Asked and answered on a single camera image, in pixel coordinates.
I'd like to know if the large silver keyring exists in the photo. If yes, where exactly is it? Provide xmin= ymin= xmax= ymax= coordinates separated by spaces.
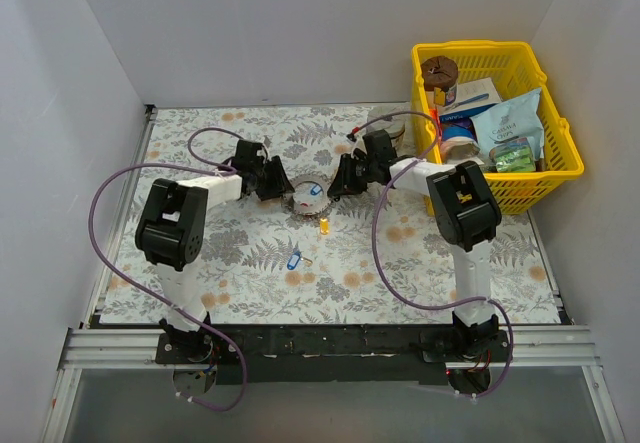
xmin=282 ymin=173 xmax=333 ymax=217

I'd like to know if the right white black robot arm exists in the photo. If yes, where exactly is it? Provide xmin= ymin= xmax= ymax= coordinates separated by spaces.
xmin=326 ymin=130 xmax=502 ymax=361

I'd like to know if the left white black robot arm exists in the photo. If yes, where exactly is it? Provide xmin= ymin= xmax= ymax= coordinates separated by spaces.
xmin=135 ymin=140 xmax=294 ymax=363

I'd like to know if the floral table mat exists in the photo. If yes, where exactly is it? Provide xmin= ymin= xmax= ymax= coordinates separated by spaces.
xmin=97 ymin=104 xmax=562 ymax=325

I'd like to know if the brown lidded can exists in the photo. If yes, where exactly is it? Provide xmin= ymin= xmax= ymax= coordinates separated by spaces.
xmin=421 ymin=55 xmax=459 ymax=107

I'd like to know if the white blue box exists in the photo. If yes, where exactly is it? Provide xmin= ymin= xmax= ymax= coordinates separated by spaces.
xmin=440 ymin=77 xmax=502 ymax=114

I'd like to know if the green snack packet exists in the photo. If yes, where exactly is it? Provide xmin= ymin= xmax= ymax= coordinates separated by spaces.
xmin=489 ymin=138 xmax=536 ymax=173

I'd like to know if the blue cassava chips bag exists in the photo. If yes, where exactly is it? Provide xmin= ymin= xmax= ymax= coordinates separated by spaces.
xmin=471 ymin=88 xmax=544 ymax=160

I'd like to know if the yellow plastic basket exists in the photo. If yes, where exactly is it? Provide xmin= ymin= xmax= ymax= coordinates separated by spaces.
xmin=411 ymin=40 xmax=584 ymax=215

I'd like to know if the aluminium frame rail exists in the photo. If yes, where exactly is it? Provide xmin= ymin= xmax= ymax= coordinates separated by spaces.
xmin=41 ymin=324 xmax=623 ymax=442

